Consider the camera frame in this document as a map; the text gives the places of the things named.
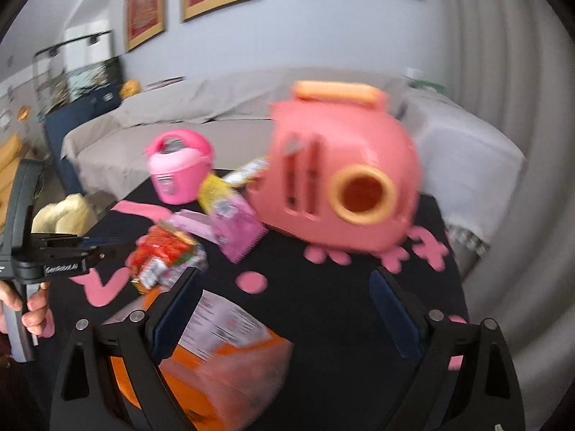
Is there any yellow snack packet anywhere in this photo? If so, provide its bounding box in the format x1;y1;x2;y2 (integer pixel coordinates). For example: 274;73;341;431
198;155;271;215

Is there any pink toy rice cooker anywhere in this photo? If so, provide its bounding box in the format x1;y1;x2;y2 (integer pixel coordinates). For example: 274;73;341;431
144;129;214;205

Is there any light pink snack packet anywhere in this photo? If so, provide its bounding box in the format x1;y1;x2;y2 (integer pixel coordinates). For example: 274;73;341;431
157;209;221;245

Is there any narrow red framed picture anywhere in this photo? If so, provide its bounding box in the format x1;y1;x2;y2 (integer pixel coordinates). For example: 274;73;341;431
125;0;168;52

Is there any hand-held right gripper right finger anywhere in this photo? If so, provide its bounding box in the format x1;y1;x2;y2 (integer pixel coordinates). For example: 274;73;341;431
368;266;526;431

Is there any red green snack packet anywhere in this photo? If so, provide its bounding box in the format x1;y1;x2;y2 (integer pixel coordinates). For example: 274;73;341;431
128;224;208;292

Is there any black pink printed tablecloth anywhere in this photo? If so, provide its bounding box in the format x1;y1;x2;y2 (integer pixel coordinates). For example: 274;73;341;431
47;168;470;431

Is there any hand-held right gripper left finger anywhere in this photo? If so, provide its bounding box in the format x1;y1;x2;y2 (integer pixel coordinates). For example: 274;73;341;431
49;266;205;431

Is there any grey curtain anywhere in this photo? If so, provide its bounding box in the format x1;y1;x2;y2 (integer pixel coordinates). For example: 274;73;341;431
422;0;575;369

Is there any pink toy toaster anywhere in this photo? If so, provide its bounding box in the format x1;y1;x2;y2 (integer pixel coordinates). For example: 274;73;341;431
245;81;420;254

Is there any white bin with yellow bag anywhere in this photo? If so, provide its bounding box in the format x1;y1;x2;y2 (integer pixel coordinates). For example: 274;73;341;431
32;193;97;234

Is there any yellow armchair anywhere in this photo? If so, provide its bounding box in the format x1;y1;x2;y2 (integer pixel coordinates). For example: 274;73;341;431
0;132;23;198

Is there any orange snack packet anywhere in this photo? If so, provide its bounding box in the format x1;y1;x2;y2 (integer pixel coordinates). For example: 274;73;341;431
101;285;295;431

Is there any person's left hand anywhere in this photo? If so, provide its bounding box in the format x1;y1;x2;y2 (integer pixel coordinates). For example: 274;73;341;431
0;278;54;338

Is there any magenta snack packet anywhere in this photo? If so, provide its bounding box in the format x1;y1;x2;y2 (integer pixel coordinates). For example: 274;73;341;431
209;193;269;263

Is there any glass fish tank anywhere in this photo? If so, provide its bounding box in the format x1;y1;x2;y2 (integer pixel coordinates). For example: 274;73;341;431
33;31;124;113

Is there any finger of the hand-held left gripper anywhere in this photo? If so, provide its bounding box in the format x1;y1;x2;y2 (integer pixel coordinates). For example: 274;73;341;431
74;232;124;247
83;243;138;263

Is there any grey covered sofa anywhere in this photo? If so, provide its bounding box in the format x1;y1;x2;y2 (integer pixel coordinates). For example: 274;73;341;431
60;68;528;274

